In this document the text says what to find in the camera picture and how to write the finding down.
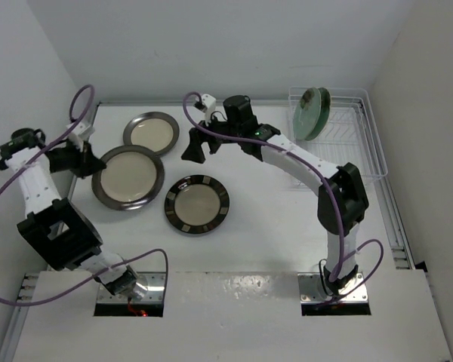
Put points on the white wire dish rack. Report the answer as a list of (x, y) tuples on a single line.
[(350, 134)]

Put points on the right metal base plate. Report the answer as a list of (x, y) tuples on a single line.
[(311, 291)]

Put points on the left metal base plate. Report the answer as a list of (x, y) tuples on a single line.
[(149, 289)]

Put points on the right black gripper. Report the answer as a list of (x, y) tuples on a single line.
[(194, 151)]

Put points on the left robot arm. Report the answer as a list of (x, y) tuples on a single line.
[(53, 226)]

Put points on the metal base plate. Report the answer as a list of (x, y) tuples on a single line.
[(149, 289), (311, 291)]

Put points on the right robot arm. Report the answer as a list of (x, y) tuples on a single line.
[(341, 197)]

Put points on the grey rimmed plate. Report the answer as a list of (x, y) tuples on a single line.
[(157, 131), (133, 177)]

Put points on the teal flower plate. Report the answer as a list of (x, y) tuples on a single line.
[(324, 112), (306, 113)]

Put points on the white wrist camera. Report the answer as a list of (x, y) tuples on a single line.
[(207, 105), (79, 133)]

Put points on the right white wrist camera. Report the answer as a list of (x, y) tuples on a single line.
[(207, 105)]

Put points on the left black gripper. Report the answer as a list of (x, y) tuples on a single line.
[(86, 163)]

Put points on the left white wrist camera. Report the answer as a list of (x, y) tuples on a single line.
[(79, 133)]

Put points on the black patterned rim plate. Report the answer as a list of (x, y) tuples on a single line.
[(196, 204)]

